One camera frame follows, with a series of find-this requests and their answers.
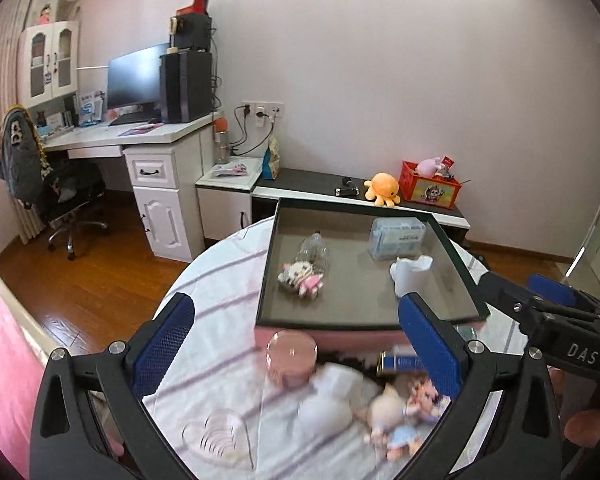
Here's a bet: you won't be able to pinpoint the orange-capped bottle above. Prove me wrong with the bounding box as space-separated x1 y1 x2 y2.
214 117 231 165

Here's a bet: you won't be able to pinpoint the person's right hand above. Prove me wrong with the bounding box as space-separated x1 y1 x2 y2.
547 366 600 461

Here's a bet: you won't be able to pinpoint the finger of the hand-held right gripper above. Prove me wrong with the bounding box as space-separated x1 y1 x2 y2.
526 273 600 318
475 269 547 332

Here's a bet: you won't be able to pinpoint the black handheld device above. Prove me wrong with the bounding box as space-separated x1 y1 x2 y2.
335 176 363 197

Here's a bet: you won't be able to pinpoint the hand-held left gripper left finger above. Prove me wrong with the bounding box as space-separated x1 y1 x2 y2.
29 292 196 480

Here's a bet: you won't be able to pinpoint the pink white block cat figure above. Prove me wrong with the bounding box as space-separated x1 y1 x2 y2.
277 259 326 301

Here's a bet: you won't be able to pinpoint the pink box with green rim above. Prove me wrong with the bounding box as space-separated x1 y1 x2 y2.
254 197 491 358

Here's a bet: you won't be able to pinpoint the heart-shaped glass dish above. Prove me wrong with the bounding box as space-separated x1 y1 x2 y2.
181 409 253 463

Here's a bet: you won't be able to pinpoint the black skull backpack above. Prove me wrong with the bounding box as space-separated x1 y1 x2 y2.
0 105 48 206

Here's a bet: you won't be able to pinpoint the white hutch cabinet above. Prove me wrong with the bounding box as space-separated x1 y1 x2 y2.
19 21 81 108

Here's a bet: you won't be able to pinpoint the clear plastic bottle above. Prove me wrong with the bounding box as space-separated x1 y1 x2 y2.
299 230 329 273

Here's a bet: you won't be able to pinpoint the white plush toy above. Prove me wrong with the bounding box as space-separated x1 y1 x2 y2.
295 362 366 433

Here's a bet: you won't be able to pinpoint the pink round jar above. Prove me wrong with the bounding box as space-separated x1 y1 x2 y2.
266 330 319 387

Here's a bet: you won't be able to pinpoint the snack bag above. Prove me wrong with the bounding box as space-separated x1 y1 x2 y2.
261 137 282 180

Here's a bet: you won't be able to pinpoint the white striped tablecloth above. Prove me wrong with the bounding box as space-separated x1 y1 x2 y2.
145 215 531 480

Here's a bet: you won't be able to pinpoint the white side cabinet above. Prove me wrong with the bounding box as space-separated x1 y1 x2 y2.
195 157 263 251

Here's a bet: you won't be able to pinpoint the red printed crate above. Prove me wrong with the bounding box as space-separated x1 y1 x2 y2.
399 160 463 209

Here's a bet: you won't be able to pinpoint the black keyboard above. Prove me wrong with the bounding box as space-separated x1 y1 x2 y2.
109 112 161 127

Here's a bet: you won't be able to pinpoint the low black-topped bench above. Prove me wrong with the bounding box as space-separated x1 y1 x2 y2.
254 167 470 243

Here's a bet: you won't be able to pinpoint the blue and white boxes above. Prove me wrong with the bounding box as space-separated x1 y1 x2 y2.
77 90 105 126

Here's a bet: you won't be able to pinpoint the white wall outlet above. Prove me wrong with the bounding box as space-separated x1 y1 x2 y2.
241 101 286 117

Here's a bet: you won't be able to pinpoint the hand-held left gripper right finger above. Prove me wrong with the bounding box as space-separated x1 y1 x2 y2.
397 291 563 480

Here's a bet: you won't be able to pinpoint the small blue box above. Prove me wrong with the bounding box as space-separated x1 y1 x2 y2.
377 350 423 376

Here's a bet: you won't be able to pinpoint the black office chair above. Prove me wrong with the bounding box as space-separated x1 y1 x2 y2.
10 150 108 261

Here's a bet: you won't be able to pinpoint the small pink-haired doll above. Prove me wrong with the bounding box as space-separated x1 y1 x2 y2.
407 377 453 421

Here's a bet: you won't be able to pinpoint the black speaker box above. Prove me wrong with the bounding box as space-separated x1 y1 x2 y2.
172 14 213 53

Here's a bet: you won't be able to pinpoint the orange octopus plush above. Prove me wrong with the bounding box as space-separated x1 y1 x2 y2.
364 172 402 207

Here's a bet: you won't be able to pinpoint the blonde doll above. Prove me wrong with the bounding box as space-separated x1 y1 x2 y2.
362 385 423 461

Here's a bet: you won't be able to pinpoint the white desk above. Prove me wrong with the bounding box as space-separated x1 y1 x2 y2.
39 112 221 263

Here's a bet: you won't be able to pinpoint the clear plastic lidded box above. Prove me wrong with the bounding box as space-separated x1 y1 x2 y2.
367 217 427 261

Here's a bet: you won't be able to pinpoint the pink packets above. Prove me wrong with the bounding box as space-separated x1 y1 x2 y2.
212 162 251 178

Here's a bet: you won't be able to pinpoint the black computer tower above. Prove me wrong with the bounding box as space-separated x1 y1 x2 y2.
159 50 215 124

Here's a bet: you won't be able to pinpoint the white cup holder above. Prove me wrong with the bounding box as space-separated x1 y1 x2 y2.
390 255 434 298

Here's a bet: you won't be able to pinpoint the black computer monitor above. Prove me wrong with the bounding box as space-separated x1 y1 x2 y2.
106 42 172 118

